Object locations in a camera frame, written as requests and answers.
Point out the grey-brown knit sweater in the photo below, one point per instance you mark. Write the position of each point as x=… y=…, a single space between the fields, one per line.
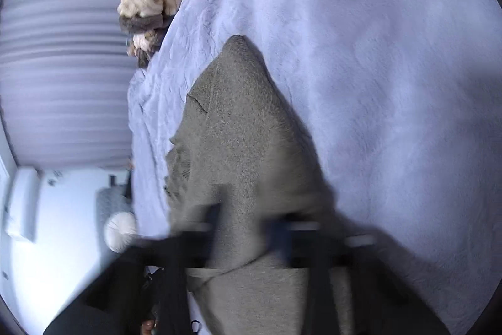
x=243 y=131

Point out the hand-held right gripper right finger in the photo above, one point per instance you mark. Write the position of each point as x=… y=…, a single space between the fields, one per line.
x=279 y=239

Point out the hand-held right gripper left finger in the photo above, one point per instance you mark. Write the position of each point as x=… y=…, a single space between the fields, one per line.
x=200 y=246

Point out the white wall unit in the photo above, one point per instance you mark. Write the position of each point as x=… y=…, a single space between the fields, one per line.
x=21 y=201

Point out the white round cushion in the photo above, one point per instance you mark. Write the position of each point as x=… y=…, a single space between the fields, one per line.
x=119 y=231

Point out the grey quilted headboard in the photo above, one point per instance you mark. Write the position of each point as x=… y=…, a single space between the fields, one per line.
x=108 y=201

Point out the lavender plush blanket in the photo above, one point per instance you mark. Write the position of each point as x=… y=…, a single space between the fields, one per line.
x=372 y=64

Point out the grey pleated curtain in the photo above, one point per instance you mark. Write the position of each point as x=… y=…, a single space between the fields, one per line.
x=59 y=64

